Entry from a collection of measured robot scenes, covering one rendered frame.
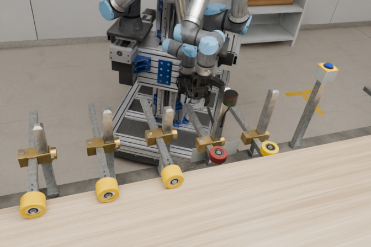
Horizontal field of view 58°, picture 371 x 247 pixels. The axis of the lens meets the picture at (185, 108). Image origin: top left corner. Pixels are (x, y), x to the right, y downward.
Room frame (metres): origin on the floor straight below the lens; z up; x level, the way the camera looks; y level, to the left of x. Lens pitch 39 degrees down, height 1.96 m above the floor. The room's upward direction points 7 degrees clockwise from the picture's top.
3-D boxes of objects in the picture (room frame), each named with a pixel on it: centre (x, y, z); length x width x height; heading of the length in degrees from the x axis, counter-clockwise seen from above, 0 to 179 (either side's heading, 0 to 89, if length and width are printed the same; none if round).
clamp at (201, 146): (1.15, -0.14, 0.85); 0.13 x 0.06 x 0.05; 114
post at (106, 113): (0.96, 0.30, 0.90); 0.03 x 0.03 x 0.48; 24
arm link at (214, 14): (1.80, -0.10, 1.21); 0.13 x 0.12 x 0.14; 74
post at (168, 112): (1.06, 0.07, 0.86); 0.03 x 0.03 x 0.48; 24
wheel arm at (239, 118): (1.29, -0.33, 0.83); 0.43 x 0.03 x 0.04; 24
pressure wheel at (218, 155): (1.04, -0.17, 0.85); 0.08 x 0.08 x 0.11
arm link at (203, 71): (1.20, -0.06, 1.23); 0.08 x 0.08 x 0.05
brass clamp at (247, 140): (1.25, -0.37, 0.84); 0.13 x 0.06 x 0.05; 114
